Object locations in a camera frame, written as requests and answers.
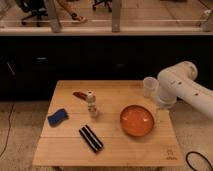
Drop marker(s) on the pale translucent gripper body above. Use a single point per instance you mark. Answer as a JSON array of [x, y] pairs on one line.
[[160, 114]]

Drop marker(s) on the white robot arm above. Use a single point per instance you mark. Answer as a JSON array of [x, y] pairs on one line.
[[178, 81]]

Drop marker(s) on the clear plastic bottle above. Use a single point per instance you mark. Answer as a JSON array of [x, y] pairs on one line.
[[91, 101]]

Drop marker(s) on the orange bowl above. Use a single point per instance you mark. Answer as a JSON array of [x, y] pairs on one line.
[[136, 120]]

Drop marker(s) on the clear plastic cup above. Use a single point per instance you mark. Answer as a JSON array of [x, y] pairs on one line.
[[150, 84]]

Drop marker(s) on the wooden table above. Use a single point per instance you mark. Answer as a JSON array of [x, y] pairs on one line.
[[64, 146]]

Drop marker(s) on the black striped rectangular block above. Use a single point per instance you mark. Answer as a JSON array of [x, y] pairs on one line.
[[91, 139]]

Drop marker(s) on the red brown small object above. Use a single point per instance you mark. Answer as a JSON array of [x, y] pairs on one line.
[[80, 95]]

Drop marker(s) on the blue sponge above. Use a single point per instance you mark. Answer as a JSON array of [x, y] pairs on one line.
[[57, 117]]

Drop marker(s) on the person's foot with shoe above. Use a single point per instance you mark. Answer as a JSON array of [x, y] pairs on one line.
[[78, 19]]

